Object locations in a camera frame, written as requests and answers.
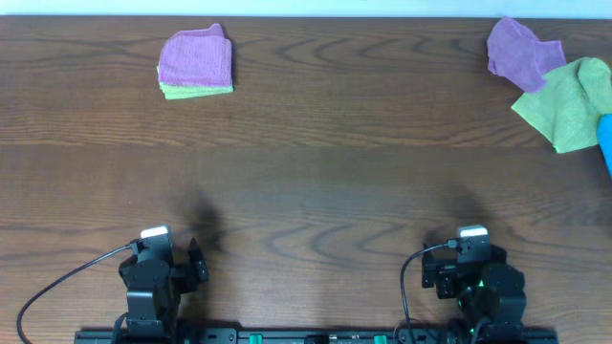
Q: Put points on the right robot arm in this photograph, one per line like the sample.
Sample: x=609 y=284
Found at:
x=489 y=293

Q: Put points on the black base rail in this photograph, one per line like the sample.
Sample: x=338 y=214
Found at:
x=232 y=336

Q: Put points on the blue object at edge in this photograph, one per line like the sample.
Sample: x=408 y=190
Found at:
x=604 y=135

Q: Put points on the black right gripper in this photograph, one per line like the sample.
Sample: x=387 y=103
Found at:
x=431 y=268

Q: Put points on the folded green cloth under stack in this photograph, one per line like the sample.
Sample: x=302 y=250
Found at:
x=191 y=92

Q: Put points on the crumpled green cloth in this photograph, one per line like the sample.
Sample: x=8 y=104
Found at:
x=567 y=111

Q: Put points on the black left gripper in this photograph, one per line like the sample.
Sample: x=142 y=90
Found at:
x=192 y=267

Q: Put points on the purple microfiber cloth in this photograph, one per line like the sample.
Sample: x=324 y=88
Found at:
x=517 y=54

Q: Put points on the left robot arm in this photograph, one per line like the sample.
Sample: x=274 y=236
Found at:
x=155 y=285

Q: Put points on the folded purple cloth on stack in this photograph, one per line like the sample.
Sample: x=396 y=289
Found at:
x=197 y=58

